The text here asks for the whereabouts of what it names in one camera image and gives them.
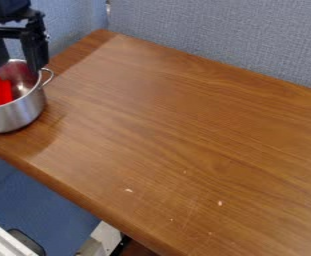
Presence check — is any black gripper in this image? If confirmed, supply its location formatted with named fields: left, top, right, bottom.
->
left=0, top=0, right=49, bottom=73

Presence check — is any metal pot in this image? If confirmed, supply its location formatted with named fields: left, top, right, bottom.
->
left=0, top=59, right=55, bottom=133

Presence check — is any white appliance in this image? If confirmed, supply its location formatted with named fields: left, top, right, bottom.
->
left=0, top=227, right=37, bottom=256

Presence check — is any white table leg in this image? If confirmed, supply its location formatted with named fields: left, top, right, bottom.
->
left=75, top=221, right=121, bottom=256

